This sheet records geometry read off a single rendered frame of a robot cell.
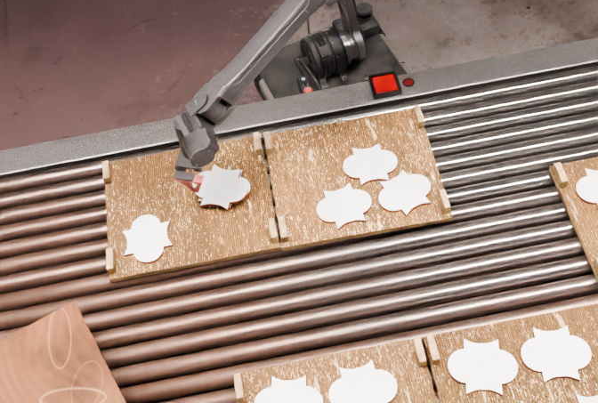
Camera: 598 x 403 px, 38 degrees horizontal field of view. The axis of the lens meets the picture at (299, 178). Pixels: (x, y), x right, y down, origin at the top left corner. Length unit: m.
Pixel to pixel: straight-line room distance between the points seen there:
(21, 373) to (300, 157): 0.84
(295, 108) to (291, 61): 1.06
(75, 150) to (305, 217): 0.67
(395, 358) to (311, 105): 0.77
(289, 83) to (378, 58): 0.35
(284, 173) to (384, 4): 1.87
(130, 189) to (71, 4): 2.11
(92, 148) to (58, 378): 0.72
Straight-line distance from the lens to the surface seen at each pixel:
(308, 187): 2.16
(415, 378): 1.91
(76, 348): 1.93
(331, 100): 2.35
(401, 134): 2.25
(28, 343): 1.97
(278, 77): 3.35
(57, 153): 2.41
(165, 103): 3.68
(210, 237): 2.11
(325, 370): 1.92
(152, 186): 2.23
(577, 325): 2.00
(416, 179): 2.15
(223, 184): 2.16
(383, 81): 2.37
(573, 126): 2.34
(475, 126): 2.30
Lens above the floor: 2.69
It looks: 54 degrees down
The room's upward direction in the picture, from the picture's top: 9 degrees counter-clockwise
